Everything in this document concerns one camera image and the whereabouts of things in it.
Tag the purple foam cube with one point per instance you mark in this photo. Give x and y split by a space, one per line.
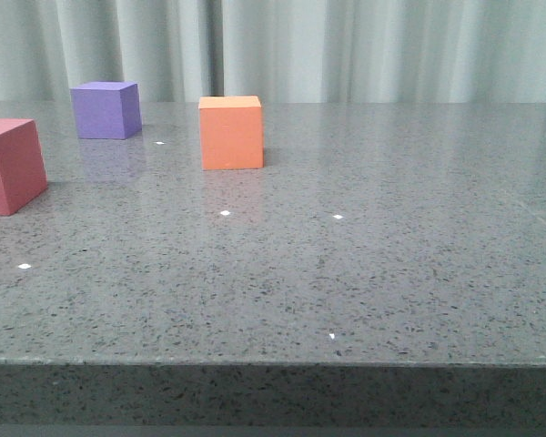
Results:
106 110

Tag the orange foam cube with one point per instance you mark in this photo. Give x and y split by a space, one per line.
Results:
231 132

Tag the red foam cube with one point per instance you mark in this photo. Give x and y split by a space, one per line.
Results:
22 171

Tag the white pleated curtain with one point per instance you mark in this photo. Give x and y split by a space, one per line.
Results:
281 51

